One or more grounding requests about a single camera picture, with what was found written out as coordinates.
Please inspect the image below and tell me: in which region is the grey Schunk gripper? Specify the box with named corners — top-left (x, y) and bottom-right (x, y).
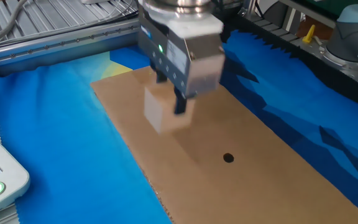
top-left (137, 8), bottom-right (227, 115)

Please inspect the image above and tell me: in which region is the large wooden block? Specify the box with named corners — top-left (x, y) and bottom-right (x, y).
top-left (143, 81), bottom-right (196, 135)

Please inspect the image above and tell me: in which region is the brown cardboard sheet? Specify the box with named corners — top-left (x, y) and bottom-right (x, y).
top-left (90, 63), bottom-right (358, 224)

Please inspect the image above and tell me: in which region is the blue mountain print cloth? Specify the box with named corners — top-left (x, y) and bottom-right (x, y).
top-left (0, 29), bottom-right (358, 224)

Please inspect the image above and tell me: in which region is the yellow plastic clip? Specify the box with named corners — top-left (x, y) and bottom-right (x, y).
top-left (301, 24), bottom-right (316, 44)

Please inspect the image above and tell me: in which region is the silver metal mounting plate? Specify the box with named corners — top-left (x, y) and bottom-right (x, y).
top-left (318, 46), bottom-right (358, 91)

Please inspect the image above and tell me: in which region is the white teach pendant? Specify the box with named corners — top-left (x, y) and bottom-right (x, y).
top-left (0, 123), bottom-right (31, 223)

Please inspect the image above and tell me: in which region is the aluminium table edge rail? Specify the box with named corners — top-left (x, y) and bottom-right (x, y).
top-left (0, 18), bottom-right (141, 77)

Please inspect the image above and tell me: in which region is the aluminium frame post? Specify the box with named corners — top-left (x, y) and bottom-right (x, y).
top-left (282, 7), bottom-right (303, 35)

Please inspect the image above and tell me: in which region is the thick grey cable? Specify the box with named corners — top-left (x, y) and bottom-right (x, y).
top-left (0, 0), bottom-right (29, 50)

